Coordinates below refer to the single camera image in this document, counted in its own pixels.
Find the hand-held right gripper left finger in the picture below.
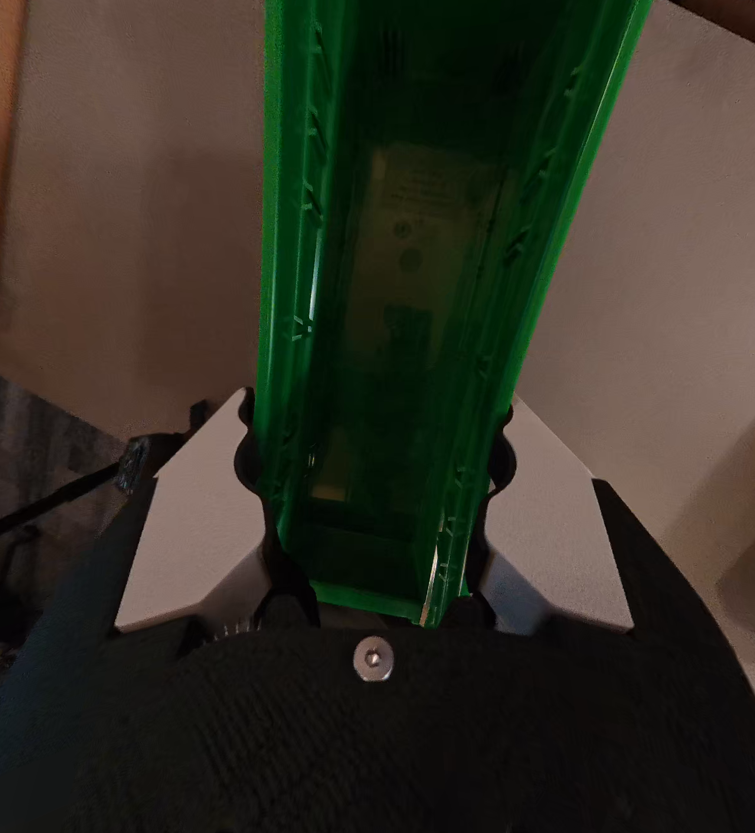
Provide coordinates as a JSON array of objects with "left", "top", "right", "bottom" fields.
[{"left": 114, "top": 387, "right": 281, "bottom": 635}]

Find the black office chair base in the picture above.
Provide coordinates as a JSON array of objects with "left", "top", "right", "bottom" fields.
[{"left": 0, "top": 456, "right": 126, "bottom": 652}]

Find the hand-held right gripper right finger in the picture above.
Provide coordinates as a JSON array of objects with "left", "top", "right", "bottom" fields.
[{"left": 465, "top": 400, "right": 635, "bottom": 635}]

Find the green plastic bin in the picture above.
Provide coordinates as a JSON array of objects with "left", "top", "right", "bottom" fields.
[{"left": 255, "top": 0, "right": 654, "bottom": 629}]

